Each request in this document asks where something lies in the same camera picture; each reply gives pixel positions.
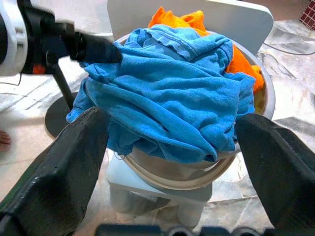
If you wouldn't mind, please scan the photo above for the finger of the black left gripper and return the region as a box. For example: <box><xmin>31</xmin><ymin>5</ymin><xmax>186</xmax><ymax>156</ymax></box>
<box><xmin>73</xmin><ymin>33</ymin><xmax>123</xmax><ymax>64</ymax></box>

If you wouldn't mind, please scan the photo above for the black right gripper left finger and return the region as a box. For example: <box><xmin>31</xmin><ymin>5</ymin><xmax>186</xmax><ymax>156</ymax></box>
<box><xmin>0</xmin><ymin>106</ymin><xmax>110</xmax><ymax>236</ymax></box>

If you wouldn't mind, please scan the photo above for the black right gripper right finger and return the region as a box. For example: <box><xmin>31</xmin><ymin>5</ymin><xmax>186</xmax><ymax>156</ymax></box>
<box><xmin>235</xmin><ymin>113</ymin><xmax>315</xmax><ymax>231</ymax></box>

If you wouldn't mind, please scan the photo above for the blue cloth garment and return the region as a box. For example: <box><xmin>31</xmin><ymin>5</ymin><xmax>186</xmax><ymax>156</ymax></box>
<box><xmin>65</xmin><ymin>24</ymin><xmax>256</xmax><ymax>164</ymax></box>

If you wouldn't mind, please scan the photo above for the person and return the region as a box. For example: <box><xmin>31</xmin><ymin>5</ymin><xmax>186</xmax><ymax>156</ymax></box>
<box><xmin>0</xmin><ymin>130</ymin><xmax>12</xmax><ymax>152</ymax></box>

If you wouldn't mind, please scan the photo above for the black round base stand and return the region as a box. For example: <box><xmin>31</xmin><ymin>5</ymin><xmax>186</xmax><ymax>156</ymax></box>
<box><xmin>45</xmin><ymin>62</ymin><xmax>83</xmax><ymax>139</ymax></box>

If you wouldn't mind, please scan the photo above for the steel basin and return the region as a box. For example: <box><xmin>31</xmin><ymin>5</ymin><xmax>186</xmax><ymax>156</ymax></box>
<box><xmin>81</xmin><ymin>33</ymin><xmax>276</xmax><ymax>191</ymax></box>

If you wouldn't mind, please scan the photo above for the orange cloth garment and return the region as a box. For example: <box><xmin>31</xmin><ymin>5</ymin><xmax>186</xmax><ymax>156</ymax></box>
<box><xmin>147</xmin><ymin>6</ymin><xmax>265</xmax><ymax>94</ymax></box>

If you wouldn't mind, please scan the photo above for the small white plastic chair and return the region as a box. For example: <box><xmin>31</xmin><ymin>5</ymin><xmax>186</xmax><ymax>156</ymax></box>
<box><xmin>106</xmin><ymin>0</ymin><xmax>275</xmax><ymax>228</ymax></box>

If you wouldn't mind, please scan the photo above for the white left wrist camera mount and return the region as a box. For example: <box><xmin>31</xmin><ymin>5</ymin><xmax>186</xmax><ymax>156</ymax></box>
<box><xmin>0</xmin><ymin>0</ymin><xmax>29</xmax><ymax>74</ymax></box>

